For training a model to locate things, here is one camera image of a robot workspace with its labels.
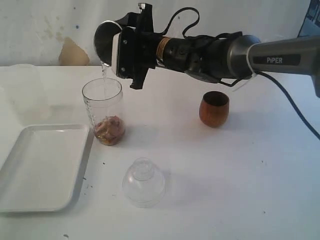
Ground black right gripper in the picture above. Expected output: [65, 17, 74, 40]
[117, 2, 163, 90]

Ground stainless steel cup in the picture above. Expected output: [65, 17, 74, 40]
[93, 20, 122, 66]

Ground clear plastic shaker cup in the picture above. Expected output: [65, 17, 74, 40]
[82, 77, 126, 134]

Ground brown wooden blocks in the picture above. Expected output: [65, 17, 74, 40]
[94, 116, 126, 146]

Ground brown wooden cup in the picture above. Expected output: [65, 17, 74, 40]
[199, 91, 230, 128]

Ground clear domed shaker lid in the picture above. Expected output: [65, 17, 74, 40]
[122, 157, 166, 208]

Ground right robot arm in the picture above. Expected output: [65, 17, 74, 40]
[111, 3, 320, 93]

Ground translucent plastic cup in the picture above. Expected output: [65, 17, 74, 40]
[1, 64, 50, 122]

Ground white rectangular tray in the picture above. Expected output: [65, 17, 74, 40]
[0, 124, 94, 214]

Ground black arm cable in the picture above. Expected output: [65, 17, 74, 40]
[159, 7, 320, 140]

